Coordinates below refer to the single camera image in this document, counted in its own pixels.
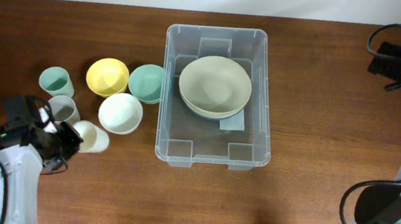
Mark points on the cream white plate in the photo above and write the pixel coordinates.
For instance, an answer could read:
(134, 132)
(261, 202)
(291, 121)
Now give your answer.
(217, 76)

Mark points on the dark blue plate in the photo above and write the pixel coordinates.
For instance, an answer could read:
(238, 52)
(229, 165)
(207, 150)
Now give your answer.
(215, 118)

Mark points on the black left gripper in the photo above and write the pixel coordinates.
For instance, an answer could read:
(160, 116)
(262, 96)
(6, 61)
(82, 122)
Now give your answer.
(73, 138)

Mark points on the clear plastic storage container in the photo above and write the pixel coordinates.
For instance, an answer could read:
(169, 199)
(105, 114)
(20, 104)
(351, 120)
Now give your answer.
(182, 137)

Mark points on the grey cup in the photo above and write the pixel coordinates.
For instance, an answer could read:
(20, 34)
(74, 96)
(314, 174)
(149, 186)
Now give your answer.
(64, 109)

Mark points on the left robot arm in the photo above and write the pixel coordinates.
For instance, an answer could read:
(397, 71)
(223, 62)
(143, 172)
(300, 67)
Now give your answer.
(20, 170)

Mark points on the green bowl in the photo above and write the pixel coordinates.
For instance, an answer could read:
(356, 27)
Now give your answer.
(145, 83)

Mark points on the beige plate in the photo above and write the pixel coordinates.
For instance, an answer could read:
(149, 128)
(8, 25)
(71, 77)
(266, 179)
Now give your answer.
(213, 106)

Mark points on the white bowl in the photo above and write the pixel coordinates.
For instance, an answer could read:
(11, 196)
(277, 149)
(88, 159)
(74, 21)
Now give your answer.
(120, 113)

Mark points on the green cup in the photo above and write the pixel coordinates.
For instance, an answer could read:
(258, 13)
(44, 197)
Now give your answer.
(56, 81)

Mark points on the white label in container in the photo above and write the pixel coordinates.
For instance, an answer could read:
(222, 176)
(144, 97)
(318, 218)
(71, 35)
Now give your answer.
(233, 123)

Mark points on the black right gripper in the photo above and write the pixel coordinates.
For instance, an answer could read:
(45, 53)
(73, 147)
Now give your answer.
(385, 67)

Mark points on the yellow bowl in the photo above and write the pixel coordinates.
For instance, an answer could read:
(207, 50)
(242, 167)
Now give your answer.
(107, 76)

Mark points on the cream white cup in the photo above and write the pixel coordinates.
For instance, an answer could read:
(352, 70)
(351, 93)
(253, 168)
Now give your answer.
(94, 139)

